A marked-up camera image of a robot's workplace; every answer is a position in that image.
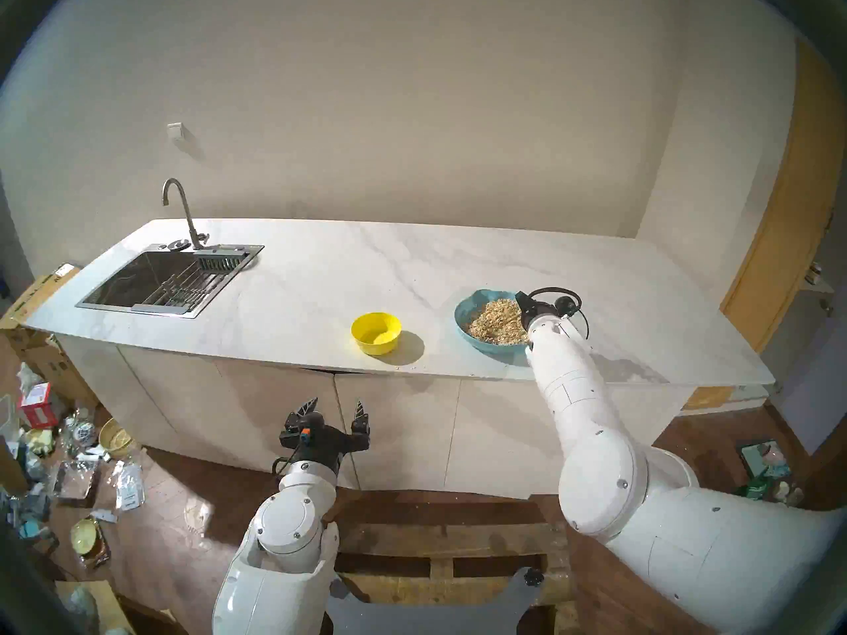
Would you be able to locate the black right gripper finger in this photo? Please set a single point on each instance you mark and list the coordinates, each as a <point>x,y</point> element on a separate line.
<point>523,303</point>

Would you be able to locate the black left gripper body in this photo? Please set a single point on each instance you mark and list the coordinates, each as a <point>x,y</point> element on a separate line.
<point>321,440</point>

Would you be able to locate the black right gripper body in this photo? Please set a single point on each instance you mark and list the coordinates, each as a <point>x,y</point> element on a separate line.
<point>544,307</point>

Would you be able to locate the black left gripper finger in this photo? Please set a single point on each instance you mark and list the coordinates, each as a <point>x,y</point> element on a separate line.
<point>360,417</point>
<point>309,409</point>

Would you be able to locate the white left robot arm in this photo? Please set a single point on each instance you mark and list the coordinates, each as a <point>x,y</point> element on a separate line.
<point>291,528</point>

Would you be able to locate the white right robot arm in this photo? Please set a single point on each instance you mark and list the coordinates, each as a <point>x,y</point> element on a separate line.
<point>569,389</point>

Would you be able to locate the large cereal heap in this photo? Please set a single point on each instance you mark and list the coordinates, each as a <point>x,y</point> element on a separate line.
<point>493,323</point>

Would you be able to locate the blue scalloped bowl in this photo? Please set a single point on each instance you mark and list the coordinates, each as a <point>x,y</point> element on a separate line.
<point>461,323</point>

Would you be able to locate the small yellow plastic bowl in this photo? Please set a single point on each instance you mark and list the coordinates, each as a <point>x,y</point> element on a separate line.
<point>374,336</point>

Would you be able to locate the blue patterned ceramic bowl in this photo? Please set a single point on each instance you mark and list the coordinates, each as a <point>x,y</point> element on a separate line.
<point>85,432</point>

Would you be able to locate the pale green ceramic bowl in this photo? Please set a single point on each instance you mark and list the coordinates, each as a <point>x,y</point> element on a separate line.
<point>85,536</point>

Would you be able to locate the white counter cabinet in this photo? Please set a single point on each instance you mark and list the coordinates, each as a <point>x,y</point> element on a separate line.
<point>218,409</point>

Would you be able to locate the wooden pallet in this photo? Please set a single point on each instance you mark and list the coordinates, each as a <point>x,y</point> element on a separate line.
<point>450,540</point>

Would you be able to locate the metal sink drain rack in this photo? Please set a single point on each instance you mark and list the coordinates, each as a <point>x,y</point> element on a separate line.
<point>185,286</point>

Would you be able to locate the pale woven basket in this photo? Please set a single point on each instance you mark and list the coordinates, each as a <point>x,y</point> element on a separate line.
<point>116,437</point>

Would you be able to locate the clear bag with white label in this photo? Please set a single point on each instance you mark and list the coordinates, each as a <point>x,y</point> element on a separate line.
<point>130,488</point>

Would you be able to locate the round metal sink cap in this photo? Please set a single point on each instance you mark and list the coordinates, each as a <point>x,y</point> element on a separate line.
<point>178,245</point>

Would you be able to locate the stainless steel sink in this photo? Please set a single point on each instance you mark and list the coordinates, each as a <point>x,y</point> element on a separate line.
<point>129,280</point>

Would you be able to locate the curved metal faucet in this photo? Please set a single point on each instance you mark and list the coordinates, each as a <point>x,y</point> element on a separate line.
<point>190,218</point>

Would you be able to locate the black star knob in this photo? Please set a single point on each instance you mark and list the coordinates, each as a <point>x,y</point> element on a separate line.
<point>534,577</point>

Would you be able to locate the flat clear plastic bag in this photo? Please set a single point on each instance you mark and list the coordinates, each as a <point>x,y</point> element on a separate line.
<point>76,479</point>

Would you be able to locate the teal framed tablet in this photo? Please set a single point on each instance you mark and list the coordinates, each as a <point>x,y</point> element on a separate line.
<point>762,458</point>

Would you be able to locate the flat cardboard sheet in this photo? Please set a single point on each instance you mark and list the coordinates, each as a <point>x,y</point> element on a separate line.
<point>106,600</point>

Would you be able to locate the small red box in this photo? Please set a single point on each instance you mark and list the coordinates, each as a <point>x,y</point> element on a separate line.
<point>38,409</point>

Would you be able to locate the brown cardboard box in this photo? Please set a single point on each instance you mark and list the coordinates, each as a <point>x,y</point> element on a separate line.
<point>40,356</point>

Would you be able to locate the dark green snack bag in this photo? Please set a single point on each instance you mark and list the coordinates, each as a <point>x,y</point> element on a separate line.
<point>754,489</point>

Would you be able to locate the small teal cup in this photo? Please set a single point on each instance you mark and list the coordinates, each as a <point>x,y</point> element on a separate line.
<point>33,530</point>

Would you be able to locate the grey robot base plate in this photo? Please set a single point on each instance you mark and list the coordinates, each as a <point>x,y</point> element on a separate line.
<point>430,620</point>

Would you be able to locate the yellow wooden door frame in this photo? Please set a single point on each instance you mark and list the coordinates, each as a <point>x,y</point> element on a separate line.
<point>787,243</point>

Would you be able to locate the white wall socket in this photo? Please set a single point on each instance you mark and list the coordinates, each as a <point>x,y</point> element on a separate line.
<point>175,131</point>

